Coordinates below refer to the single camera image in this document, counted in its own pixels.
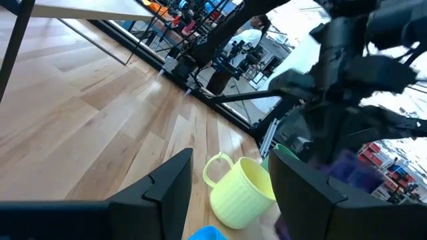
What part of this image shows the tall purple translucent cup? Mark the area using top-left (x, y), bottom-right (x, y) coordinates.
top-left (313, 148), bottom-right (385, 196)

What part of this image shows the red storage rack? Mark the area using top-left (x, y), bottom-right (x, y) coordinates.
top-left (356, 141), bottom-right (421, 204)

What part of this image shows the green plastic cup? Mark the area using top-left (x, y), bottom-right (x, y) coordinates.
top-left (260, 143), bottom-right (301, 173)

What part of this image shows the black background robot station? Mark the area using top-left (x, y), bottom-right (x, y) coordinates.
top-left (212, 39), bottom-right (268, 80)

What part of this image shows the silver aluminium extrusion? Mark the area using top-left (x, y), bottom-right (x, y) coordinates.
top-left (259, 118), bottom-right (280, 158)

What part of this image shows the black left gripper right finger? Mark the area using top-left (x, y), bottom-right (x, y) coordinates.
top-left (268, 149), bottom-right (427, 240)

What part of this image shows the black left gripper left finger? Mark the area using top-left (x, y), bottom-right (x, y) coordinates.
top-left (0, 148), bottom-right (195, 240)

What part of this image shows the person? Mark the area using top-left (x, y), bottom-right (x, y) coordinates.
top-left (205, 15), bottom-right (273, 96)

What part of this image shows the teal blue cloth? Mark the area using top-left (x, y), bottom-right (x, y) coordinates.
top-left (187, 225), bottom-right (230, 240)

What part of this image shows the yellow ribbed mug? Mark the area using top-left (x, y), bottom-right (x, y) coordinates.
top-left (202, 151), bottom-right (278, 230)

